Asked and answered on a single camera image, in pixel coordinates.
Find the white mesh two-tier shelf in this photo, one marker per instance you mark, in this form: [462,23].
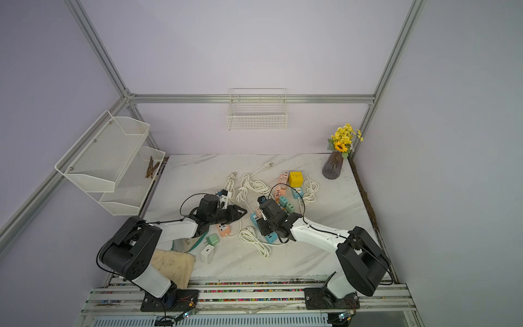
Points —
[109,163]

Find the pink plug adapter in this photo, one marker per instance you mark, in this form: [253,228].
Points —
[224,230]

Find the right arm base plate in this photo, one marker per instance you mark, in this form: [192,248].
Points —
[320,298]

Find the yellow artificial flower bouquet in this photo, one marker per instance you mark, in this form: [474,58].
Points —
[343,140]

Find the teal plug adapter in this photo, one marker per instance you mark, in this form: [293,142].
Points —
[283,201]

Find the purple ribbed glass vase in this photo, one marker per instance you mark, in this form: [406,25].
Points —
[333,166]

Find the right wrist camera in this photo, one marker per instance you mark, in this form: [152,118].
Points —
[262,200]

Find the green plug adapter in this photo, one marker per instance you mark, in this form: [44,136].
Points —
[212,240]

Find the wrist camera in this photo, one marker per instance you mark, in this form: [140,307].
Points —
[262,200]
[224,197]

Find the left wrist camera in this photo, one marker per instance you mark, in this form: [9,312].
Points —
[224,197]

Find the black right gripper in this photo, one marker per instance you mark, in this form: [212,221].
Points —
[263,224]

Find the teal power strip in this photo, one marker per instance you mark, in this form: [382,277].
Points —
[297,192]

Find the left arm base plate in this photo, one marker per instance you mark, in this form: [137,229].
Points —
[174,300]

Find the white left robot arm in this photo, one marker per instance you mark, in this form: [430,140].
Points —
[130,251]

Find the brown sticks on shelf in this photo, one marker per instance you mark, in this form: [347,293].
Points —
[152,167]

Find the green coated work glove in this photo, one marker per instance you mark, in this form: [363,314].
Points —
[187,244]

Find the yellow cube socket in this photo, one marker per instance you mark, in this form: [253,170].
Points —
[296,179]

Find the white wire wall basket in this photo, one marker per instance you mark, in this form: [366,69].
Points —
[253,109]

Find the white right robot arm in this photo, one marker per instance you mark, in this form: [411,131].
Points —
[363,263]

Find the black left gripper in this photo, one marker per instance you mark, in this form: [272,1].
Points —
[233,212]

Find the beige cloth glove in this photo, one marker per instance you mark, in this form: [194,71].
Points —
[176,266]

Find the pink power strip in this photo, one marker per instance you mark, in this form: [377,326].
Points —
[280,188]

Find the white USB charger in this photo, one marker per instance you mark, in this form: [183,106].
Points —
[207,254]

